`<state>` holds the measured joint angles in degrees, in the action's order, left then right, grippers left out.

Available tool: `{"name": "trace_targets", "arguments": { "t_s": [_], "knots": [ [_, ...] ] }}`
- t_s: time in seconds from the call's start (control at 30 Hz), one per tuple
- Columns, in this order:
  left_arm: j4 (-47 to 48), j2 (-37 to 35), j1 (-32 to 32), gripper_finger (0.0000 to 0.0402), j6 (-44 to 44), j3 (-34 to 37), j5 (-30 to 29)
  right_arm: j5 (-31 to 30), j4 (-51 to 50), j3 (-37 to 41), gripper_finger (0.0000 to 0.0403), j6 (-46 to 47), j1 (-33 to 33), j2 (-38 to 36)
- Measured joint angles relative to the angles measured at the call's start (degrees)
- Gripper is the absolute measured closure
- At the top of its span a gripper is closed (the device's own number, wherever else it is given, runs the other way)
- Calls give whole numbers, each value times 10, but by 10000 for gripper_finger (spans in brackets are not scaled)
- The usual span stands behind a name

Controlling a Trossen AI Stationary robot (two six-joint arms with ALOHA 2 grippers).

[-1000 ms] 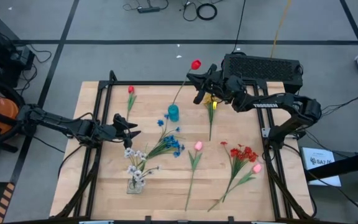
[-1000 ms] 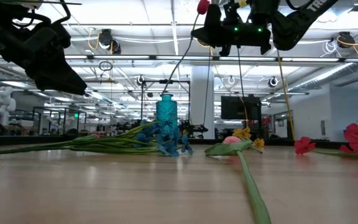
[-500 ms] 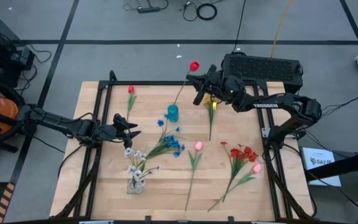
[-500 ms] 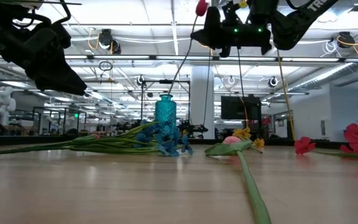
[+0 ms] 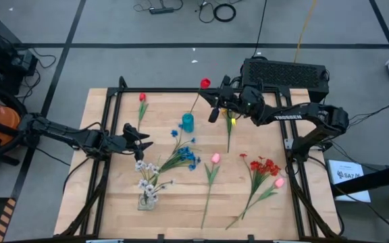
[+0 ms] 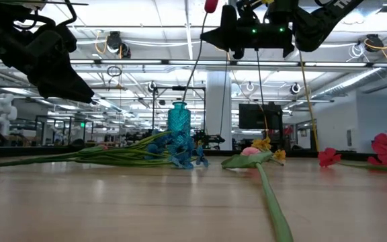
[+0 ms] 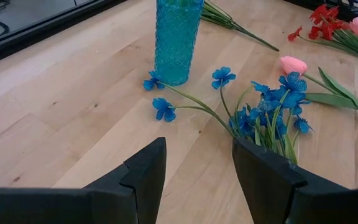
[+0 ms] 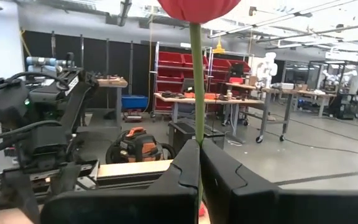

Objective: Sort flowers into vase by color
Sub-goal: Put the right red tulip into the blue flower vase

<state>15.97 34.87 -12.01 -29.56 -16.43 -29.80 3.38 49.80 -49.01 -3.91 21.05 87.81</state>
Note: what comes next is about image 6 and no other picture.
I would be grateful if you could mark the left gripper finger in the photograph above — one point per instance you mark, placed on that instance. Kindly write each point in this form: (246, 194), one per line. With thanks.
(62, 85)

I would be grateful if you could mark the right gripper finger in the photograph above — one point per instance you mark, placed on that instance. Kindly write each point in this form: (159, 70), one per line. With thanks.
(227, 33)

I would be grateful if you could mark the yellow artificial flower bunch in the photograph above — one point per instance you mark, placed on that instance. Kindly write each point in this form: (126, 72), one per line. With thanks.
(261, 144)

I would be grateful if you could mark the pink artificial tulip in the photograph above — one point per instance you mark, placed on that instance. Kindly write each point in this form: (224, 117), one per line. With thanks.
(247, 160)

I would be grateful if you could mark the blue artificial flower bunch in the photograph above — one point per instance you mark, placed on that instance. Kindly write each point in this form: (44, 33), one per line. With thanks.
(183, 158)

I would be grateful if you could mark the red artificial flower bunch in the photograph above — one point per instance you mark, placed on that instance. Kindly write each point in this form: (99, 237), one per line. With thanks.
(328, 157)

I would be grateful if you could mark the black background robot arm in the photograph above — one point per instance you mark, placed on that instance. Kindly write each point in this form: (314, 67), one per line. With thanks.
(213, 138)

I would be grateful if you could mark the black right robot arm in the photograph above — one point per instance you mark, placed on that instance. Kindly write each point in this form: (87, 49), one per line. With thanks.
(314, 30)

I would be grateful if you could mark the teal glass vase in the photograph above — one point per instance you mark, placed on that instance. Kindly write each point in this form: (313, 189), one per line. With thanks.
(179, 117)

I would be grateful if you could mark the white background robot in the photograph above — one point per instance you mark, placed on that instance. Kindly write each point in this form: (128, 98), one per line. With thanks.
(2, 111)

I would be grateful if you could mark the white square column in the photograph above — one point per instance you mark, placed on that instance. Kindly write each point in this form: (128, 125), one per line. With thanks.
(217, 101)

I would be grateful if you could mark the black monitor screen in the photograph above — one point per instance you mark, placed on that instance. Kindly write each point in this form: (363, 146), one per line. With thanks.
(250, 116)

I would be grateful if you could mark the long ceiling light strip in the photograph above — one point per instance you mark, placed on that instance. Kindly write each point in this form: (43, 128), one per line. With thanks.
(146, 62)

